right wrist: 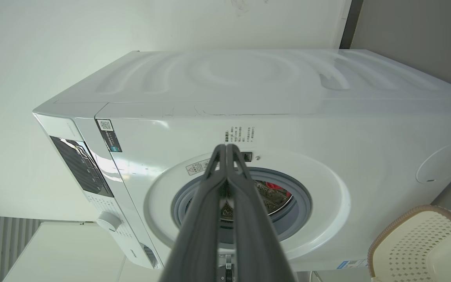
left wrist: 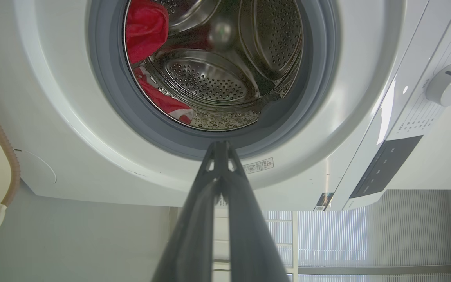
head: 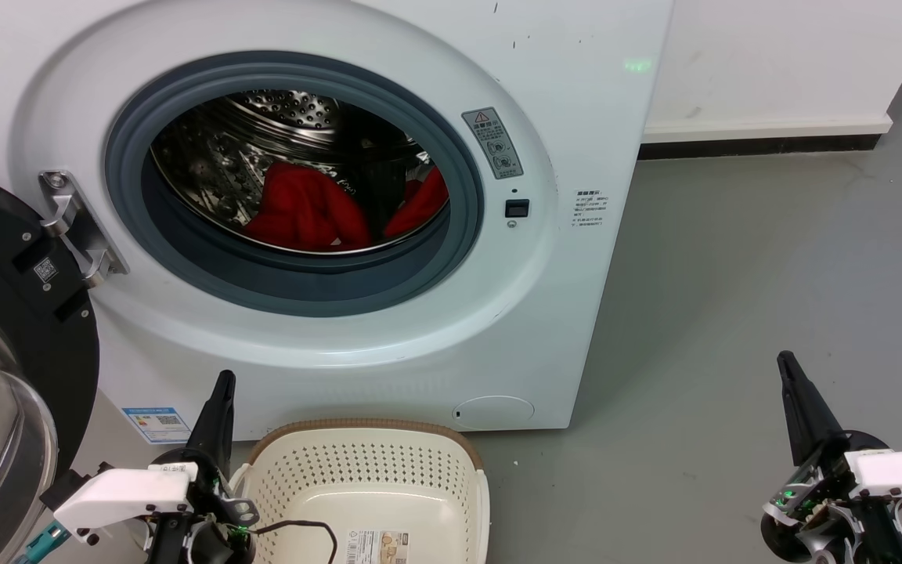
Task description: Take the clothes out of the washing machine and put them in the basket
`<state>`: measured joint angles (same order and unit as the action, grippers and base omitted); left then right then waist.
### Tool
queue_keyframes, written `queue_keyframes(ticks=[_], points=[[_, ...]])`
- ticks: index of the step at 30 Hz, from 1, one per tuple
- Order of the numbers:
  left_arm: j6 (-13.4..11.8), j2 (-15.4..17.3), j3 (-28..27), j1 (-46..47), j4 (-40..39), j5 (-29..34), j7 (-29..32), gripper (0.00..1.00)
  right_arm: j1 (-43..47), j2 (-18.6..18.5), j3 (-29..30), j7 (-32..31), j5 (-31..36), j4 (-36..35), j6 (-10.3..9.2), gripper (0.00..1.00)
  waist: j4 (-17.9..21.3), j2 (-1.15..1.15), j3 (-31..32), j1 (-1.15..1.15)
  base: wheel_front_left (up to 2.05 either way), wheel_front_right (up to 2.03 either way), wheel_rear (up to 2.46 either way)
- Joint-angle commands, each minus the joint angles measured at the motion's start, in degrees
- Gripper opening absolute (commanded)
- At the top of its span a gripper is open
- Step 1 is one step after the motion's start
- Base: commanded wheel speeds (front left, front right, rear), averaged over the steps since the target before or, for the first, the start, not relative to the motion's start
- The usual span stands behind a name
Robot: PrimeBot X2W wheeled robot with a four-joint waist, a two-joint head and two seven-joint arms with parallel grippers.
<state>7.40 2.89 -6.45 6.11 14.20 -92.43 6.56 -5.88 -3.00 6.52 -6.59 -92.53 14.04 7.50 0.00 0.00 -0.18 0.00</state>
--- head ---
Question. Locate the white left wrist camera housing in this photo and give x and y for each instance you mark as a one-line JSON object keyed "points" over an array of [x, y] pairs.
{"points": [[122, 493]]}

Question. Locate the silver metal door hinge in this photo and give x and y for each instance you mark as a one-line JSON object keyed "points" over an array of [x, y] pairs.
{"points": [[75, 227]]}

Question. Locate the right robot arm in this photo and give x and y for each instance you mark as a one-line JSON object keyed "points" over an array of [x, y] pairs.
{"points": [[882, 536]]}

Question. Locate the stainless steel washing machine drum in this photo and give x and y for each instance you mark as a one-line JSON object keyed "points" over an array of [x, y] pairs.
{"points": [[208, 164]]}

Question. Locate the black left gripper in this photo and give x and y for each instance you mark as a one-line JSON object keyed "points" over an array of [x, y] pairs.
{"points": [[220, 540]]}

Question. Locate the blue energy label sticker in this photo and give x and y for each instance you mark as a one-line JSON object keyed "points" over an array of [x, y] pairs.
{"points": [[156, 425]]}

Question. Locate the washing machine door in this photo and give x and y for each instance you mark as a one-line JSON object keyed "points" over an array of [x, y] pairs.
{"points": [[5, 258]]}

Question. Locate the red garment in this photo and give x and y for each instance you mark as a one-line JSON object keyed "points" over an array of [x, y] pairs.
{"points": [[302, 207]]}

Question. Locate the cream perforated laundry basket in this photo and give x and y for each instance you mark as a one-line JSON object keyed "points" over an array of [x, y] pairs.
{"points": [[373, 478]]}

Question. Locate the white front-loading washing machine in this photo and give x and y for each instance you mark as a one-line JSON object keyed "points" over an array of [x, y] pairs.
{"points": [[388, 345]]}

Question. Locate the grey rubber door gasket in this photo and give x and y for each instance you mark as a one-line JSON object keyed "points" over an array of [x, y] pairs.
{"points": [[294, 282]]}

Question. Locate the black door latch socket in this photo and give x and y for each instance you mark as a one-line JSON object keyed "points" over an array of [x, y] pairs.
{"points": [[517, 208]]}

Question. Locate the grey warning sticker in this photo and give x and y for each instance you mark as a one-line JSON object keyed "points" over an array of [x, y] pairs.
{"points": [[492, 142]]}

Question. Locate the white QR code sticker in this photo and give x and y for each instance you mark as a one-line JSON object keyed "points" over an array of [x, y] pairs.
{"points": [[46, 269]]}

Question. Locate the paper product label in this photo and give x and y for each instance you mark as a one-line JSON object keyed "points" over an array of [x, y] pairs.
{"points": [[377, 548]]}

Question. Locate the white text label sticker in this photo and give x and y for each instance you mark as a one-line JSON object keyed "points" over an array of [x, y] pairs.
{"points": [[591, 211]]}

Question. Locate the round white filter cover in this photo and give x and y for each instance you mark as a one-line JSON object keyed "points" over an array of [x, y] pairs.
{"points": [[493, 412]]}

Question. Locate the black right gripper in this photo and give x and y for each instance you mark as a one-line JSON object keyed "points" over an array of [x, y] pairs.
{"points": [[807, 501]]}

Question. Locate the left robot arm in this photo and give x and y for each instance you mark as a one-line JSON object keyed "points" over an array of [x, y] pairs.
{"points": [[165, 544]]}

